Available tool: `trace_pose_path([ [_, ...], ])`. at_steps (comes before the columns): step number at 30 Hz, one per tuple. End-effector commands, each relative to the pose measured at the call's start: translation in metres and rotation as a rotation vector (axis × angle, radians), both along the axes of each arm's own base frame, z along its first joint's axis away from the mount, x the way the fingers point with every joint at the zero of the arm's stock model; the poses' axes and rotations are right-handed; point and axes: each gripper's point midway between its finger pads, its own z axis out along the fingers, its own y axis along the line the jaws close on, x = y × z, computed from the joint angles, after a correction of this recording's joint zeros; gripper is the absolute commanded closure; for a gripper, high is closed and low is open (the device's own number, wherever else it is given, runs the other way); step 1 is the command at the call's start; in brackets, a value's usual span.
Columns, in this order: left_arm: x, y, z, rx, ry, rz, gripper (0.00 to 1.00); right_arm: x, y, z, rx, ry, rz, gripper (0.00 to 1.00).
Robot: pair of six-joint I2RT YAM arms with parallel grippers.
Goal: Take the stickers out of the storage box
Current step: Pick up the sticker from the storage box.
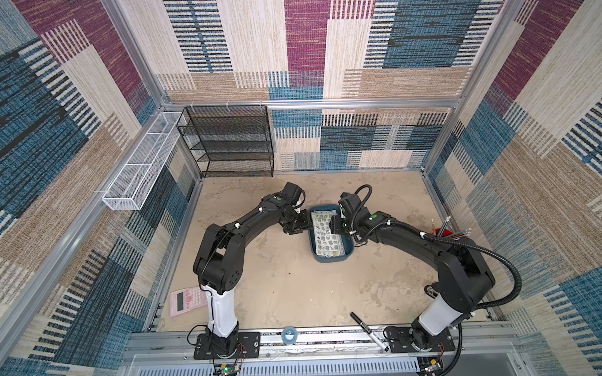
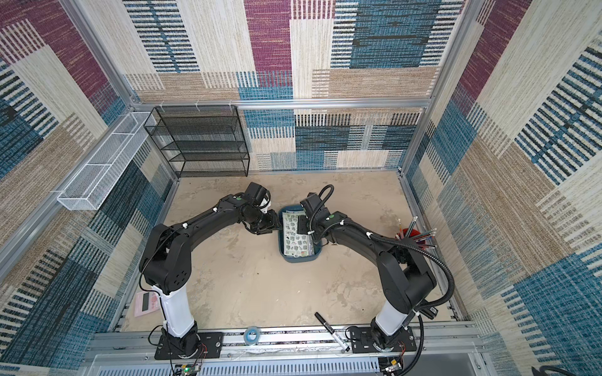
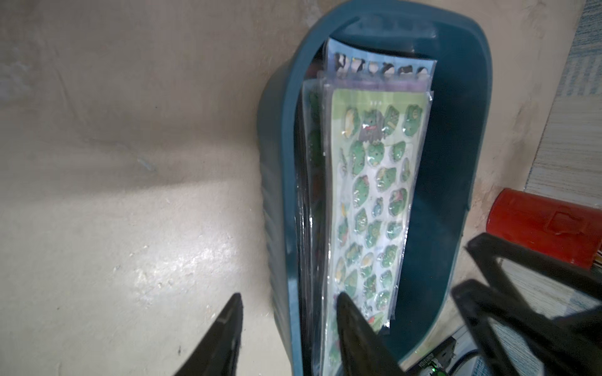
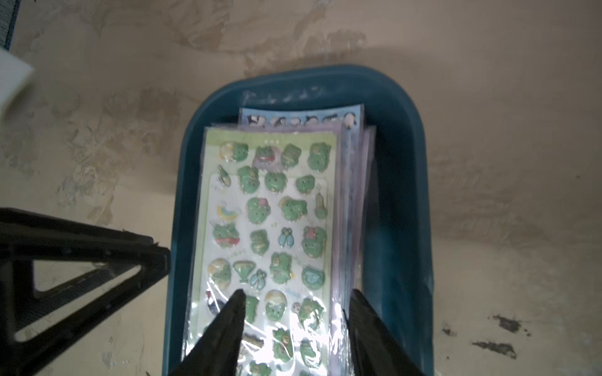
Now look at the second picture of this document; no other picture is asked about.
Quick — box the white wire mesh basket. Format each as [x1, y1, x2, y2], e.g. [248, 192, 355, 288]
[57, 112, 150, 211]

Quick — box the pink calculator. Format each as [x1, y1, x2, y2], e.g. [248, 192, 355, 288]
[134, 291, 161, 317]

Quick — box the white cable duct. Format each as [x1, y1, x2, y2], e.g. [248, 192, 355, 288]
[96, 357, 382, 375]

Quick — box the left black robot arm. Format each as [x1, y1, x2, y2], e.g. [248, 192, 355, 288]
[139, 183, 282, 359]

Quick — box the teal plastic storage box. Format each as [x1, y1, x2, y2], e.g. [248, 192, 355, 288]
[278, 205, 322, 263]

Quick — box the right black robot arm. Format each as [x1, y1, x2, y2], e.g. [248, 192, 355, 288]
[300, 193, 437, 349]

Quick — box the green sticker sheet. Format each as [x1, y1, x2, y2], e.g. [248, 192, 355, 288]
[282, 211, 314, 259]

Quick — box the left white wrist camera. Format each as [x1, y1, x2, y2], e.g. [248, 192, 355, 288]
[259, 195, 271, 214]

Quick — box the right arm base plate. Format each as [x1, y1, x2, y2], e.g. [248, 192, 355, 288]
[345, 325, 417, 353]

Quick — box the red pencil cup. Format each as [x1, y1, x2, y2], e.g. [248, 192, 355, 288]
[396, 216, 437, 254]

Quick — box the black marker pen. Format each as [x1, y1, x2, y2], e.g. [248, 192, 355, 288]
[314, 312, 351, 353]

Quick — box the black wire mesh shelf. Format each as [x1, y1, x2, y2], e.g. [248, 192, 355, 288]
[144, 105, 250, 178]

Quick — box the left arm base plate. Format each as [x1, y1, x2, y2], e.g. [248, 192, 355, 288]
[154, 332, 224, 361]

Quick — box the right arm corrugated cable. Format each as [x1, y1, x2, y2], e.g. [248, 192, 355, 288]
[307, 184, 456, 376]

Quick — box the blue tape roll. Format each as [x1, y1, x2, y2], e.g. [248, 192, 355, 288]
[243, 326, 261, 346]

